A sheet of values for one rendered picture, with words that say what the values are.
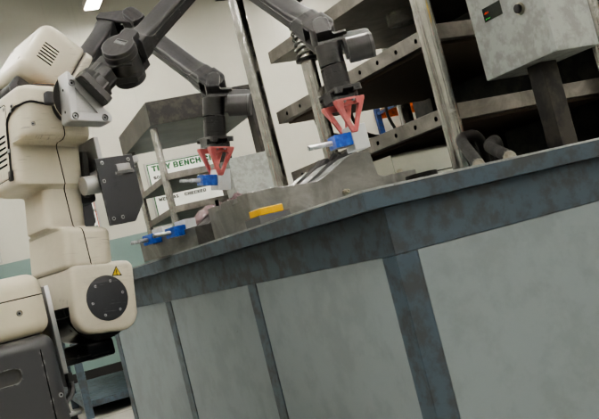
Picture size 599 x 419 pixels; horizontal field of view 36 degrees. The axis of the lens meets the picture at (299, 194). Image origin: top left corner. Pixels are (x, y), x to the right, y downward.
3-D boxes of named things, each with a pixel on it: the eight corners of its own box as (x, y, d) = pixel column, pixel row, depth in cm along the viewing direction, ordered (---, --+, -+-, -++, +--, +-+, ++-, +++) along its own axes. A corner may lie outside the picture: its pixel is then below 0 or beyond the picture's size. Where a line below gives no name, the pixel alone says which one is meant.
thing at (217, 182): (183, 191, 237) (182, 169, 237) (176, 192, 241) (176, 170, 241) (231, 189, 243) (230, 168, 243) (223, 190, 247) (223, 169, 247)
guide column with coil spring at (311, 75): (368, 312, 336) (281, -33, 344) (361, 313, 341) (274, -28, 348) (381, 308, 338) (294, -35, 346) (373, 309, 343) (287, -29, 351)
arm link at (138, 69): (96, 86, 216) (88, 68, 212) (121, 58, 222) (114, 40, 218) (128, 94, 212) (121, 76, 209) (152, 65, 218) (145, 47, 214)
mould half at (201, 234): (199, 246, 249) (189, 206, 250) (143, 262, 268) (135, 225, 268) (325, 218, 285) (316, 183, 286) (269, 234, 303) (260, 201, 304)
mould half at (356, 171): (254, 228, 226) (241, 175, 226) (215, 242, 248) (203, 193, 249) (421, 190, 249) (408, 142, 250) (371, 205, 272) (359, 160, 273)
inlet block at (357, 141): (315, 159, 197) (309, 134, 198) (307, 162, 202) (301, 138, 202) (371, 146, 202) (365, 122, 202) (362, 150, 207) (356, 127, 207)
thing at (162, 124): (215, 380, 651) (146, 94, 663) (170, 372, 795) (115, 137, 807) (337, 344, 684) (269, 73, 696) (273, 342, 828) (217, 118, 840)
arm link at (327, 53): (313, 46, 208) (313, 40, 202) (343, 38, 208) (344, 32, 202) (321, 76, 207) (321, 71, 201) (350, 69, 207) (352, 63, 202)
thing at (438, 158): (403, 205, 311) (389, 154, 312) (362, 217, 334) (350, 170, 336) (516, 178, 334) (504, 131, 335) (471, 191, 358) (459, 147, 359)
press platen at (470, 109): (455, 119, 280) (450, 103, 281) (293, 184, 377) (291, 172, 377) (627, 86, 315) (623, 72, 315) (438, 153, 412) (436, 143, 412)
